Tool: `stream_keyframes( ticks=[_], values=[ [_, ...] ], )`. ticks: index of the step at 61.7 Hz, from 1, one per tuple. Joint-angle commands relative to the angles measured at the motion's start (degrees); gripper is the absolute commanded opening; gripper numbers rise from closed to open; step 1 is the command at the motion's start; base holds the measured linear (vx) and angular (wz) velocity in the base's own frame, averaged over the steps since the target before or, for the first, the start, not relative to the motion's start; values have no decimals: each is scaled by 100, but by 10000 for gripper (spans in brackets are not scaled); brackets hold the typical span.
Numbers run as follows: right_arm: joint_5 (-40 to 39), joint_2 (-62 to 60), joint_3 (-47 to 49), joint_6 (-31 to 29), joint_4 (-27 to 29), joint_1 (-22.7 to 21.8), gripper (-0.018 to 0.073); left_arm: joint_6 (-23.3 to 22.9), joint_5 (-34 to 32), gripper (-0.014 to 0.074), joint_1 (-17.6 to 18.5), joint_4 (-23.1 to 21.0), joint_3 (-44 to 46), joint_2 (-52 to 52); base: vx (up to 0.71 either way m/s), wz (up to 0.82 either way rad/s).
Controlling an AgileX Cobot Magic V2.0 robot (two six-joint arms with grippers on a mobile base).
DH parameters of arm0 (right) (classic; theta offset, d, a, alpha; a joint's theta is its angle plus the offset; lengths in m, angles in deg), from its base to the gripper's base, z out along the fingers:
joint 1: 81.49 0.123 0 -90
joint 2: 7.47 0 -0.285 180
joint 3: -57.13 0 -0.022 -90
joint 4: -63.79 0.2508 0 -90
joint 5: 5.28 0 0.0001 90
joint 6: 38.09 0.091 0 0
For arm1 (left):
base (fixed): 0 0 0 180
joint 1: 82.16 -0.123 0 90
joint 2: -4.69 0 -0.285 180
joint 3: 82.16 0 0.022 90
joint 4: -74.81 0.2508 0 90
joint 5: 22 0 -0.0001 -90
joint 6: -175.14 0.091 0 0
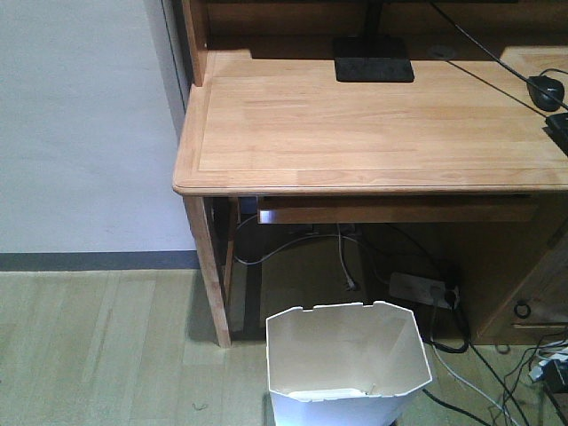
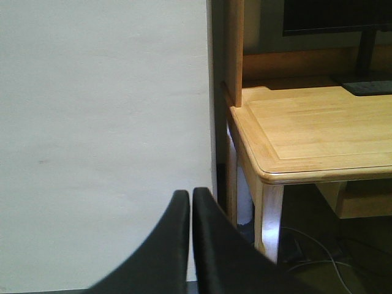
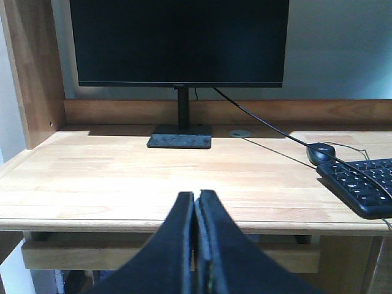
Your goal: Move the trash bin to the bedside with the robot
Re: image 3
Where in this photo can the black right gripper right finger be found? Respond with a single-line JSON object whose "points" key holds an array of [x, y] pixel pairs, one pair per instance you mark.
{"points": [[229, 262]]}

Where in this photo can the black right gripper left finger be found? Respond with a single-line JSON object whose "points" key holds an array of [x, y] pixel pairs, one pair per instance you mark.
{"points": [[163, 265]]}

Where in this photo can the wooden desk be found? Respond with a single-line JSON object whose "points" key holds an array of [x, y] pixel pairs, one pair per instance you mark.
{"points": [[87, 168]]}

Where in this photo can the black computer mouse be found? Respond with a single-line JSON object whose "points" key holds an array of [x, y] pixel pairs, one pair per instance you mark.
{"points": [[320, 153]]}

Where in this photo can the black keyboard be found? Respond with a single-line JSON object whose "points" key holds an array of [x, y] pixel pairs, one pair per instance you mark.
{"points": [[364, 186]]}

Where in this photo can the black computer monitor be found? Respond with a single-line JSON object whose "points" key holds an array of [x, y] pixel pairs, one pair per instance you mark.
{"points": [[180, 45]]}

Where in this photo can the grey desk cable grommet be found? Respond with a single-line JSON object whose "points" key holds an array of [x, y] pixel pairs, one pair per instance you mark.
{"points": [[239, 133]]}

